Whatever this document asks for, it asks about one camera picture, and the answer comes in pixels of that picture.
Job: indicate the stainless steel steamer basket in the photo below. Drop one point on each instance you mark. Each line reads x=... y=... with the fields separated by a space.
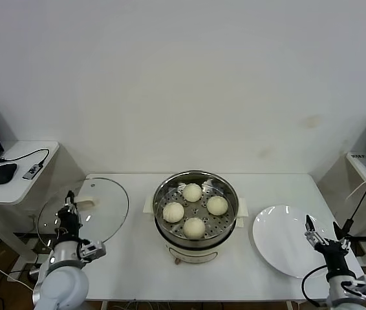
x=225 y=190

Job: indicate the grey usb hub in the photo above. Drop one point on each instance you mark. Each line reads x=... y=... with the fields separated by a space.
x=31 y=171

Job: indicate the round glass pot lid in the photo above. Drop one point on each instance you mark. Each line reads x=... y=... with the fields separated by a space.
x=108 y=206

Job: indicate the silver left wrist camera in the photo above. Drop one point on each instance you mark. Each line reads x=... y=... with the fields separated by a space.
x=92 y=250

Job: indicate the black computer mouse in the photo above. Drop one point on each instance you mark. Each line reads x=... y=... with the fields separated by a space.
x=4 y=173

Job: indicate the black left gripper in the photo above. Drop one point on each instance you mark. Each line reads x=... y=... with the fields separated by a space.
x=70 y=226

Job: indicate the white round plate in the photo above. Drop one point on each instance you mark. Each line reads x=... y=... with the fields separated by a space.
x=283 y=242

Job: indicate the cream electric cooker base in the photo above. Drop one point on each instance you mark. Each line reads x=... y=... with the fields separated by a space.
x=196 y=255

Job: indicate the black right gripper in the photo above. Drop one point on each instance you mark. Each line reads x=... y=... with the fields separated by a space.
x=335 y=258

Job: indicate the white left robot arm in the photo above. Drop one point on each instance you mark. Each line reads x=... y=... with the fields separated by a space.
x=63 y=284

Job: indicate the white steamed baozi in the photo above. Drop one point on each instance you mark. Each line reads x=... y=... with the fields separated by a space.
x=192 y=192
x=173 y=212
x=194 y=227
x=217 y=205

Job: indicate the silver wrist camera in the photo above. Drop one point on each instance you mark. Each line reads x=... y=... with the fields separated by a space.
x=92 y=250
x=364 y=285

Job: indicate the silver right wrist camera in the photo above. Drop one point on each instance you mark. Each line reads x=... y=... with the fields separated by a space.
x=364 y=285

